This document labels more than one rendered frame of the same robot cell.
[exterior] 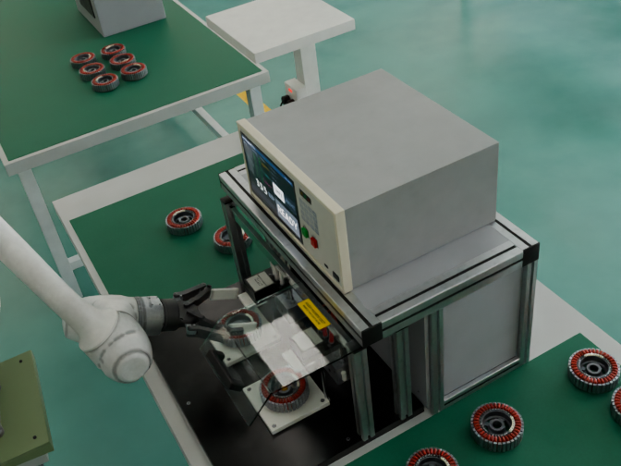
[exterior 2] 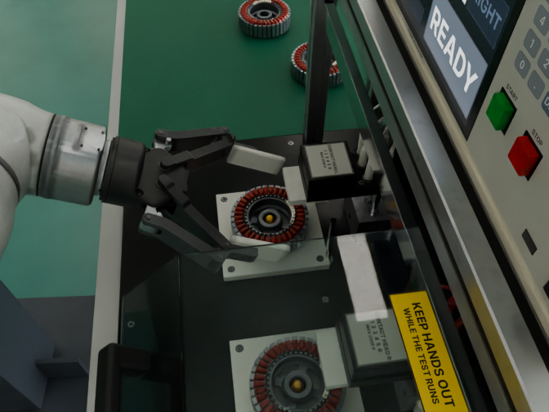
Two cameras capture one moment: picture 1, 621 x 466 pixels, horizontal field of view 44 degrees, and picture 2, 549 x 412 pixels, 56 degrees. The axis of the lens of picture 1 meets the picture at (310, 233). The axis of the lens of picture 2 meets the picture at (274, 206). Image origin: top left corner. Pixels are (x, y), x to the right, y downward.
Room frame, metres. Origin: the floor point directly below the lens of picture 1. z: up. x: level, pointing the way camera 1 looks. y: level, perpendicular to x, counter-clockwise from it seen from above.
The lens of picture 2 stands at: (0.98, 0.08, 1.42)
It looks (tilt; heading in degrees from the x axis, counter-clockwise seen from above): 53 degrees down; 16
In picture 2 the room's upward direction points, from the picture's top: straight up
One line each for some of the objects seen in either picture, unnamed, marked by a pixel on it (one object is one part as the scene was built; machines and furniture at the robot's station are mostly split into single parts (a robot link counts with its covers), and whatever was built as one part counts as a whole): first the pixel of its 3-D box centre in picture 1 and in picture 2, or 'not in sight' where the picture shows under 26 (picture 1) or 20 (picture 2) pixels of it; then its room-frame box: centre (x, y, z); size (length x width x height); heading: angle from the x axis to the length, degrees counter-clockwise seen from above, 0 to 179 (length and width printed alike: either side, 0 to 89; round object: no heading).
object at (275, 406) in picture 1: (285, 389); not in sight; (1.18, 0.11, 0.80); 0.11 x 0.11 x 0.04
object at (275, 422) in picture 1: (286, 396); not in sight; (1.18, 0.11, 0.78); 0.15 x 0.15 x 0.01; 24
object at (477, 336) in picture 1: (480, 336); not in sight; (1.16, -0.34, 0.91); 0.28 x 0.03 x 0.32; 114
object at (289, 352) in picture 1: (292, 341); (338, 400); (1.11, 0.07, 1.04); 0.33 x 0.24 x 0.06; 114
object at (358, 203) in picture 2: not in sight; (366, 211); (1.46, 0.08, 0.80); 0.08 x 0.05 x 0.06; 24
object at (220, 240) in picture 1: (232, 238); (319, 64); (1.82, 0.23, 0.77); 0.11 x 0.11 x 0.04
